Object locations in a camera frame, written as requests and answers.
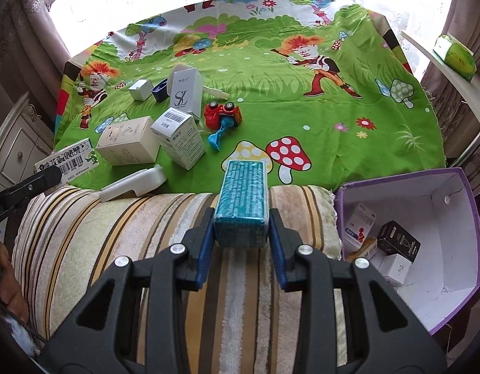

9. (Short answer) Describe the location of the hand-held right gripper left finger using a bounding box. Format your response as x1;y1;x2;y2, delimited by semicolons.
37;207;217;374

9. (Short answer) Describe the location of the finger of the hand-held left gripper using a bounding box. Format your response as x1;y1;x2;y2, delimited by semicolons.
0;167;64;213

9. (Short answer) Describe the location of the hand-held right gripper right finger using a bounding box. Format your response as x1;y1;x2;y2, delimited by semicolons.
268;207;447;374

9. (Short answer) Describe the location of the white medicine box green print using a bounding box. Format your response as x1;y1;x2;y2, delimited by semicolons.
33;137;96;183

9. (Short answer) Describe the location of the teal box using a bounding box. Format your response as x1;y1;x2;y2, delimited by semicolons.
214;160;271;249

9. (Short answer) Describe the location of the white and blue medicine box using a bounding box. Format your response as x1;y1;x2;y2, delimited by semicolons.
343;204;378;258

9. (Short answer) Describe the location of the orange and white medicine box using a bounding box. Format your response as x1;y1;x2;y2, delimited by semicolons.
344;237;378;262

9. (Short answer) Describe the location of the white plastic holder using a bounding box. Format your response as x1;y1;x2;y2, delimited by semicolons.
98;165;167;202

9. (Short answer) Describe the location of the cream cardboard box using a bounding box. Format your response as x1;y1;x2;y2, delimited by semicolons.
96;116;160;166

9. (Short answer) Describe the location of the large white medicine box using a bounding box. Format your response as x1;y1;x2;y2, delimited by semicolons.
150;107;206;171

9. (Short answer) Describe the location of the white box with small logo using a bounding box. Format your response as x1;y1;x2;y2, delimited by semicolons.
374;253;412;286

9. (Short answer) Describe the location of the black box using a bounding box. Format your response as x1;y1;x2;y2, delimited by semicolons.
376;220;421;262

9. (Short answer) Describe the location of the red toy truck blue scoop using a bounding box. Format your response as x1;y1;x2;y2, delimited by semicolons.
203;100;242;152

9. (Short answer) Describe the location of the small plain white box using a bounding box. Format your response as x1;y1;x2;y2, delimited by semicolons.
128;79;153;102

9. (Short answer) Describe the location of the dark blue plastic block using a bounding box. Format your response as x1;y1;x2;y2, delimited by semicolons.
151;78;170;102

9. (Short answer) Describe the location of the white curved plastic piece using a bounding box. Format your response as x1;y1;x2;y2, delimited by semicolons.
202;86;230;100

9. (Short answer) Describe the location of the white box with monogram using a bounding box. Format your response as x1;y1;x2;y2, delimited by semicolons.
168;64;205;121

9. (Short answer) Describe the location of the purple cardboard box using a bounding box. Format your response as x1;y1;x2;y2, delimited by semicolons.
333;167;480;336

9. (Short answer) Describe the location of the person's left hand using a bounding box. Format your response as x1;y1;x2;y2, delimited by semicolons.
0;241;32;321

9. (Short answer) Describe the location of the cream carved cabinet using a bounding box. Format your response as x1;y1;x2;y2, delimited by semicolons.
0;91;55;199

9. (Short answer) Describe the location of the striped towel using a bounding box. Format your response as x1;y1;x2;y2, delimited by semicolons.
12;183;349;374

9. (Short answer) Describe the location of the white fluffy tuft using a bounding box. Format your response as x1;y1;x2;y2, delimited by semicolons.
0;314;38;359

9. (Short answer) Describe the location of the brown curtain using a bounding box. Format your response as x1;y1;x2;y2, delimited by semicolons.
419;0;480;188
0;0;73;133

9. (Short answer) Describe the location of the green cartoon printed tablecloth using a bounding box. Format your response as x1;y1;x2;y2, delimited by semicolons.
53;0;447;195

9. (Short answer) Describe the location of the white curved shelf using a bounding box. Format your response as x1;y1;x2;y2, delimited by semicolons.
399;29;480;133

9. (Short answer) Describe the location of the green tissue pack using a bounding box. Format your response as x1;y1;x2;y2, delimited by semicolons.
432;34;478;82

